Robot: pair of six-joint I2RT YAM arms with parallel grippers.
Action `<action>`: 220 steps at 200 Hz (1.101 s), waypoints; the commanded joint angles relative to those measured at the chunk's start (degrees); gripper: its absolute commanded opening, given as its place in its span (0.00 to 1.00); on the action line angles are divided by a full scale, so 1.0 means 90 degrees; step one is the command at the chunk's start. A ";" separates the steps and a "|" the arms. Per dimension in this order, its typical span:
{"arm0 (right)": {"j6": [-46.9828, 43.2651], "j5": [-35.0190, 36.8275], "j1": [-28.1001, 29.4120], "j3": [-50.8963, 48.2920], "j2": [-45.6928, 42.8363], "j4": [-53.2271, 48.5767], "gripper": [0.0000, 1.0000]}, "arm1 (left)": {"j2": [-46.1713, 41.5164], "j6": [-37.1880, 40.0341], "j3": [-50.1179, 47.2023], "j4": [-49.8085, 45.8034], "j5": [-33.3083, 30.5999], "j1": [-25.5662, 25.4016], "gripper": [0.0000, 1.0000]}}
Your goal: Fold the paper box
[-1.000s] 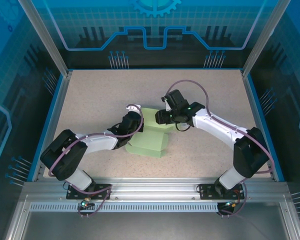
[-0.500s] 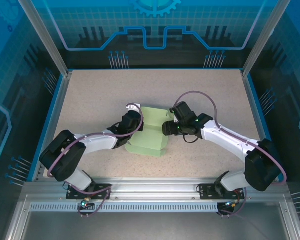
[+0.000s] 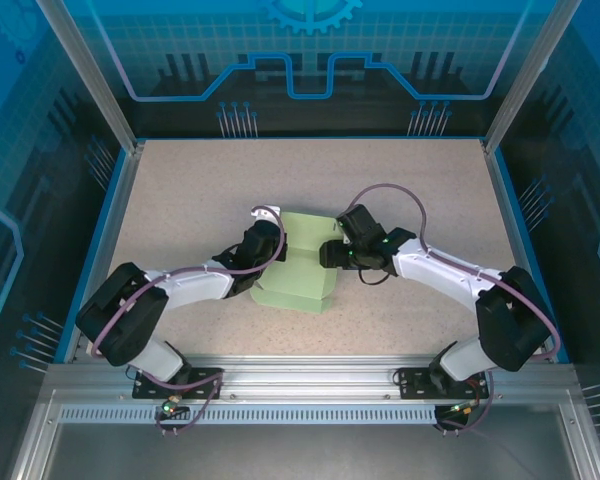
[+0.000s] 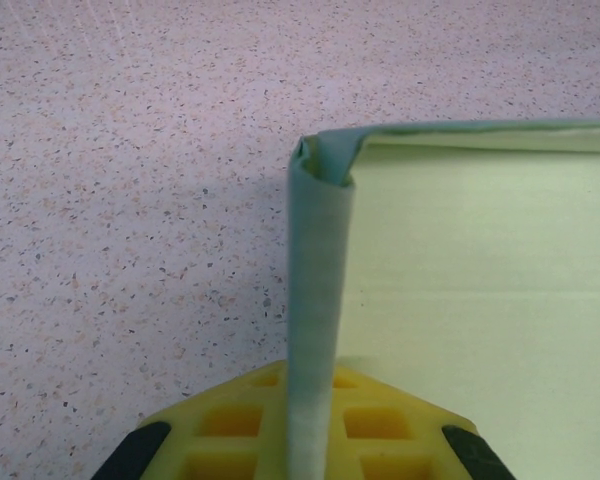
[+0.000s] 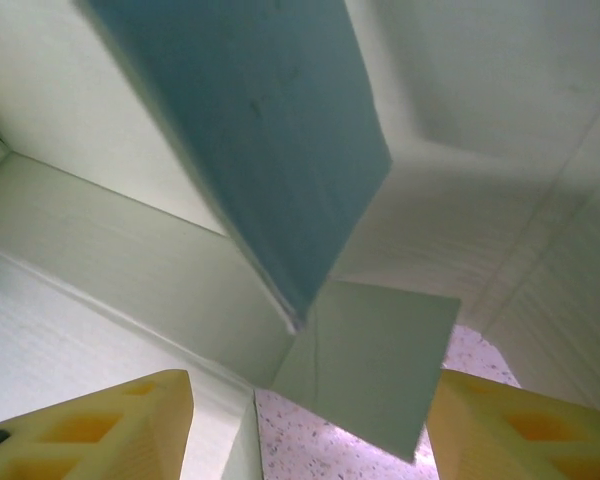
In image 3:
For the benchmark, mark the light green paper box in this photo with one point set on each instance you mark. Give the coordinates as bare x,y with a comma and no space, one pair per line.
305,290

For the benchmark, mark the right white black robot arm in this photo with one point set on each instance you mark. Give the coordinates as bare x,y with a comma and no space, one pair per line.
440,277

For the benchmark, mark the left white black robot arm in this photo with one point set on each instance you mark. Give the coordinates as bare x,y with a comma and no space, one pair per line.
195,287

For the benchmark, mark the blue table edge strip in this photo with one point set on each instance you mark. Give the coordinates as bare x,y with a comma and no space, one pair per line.
111,200

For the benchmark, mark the grey metal sheet panel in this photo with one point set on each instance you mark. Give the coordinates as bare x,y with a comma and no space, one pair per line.
305,455

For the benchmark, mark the aluminium table side rail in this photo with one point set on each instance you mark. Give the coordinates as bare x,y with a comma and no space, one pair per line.
501,200
123,200

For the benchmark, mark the aluminium frame post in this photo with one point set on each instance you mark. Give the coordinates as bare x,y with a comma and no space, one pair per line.
97,75
525,75

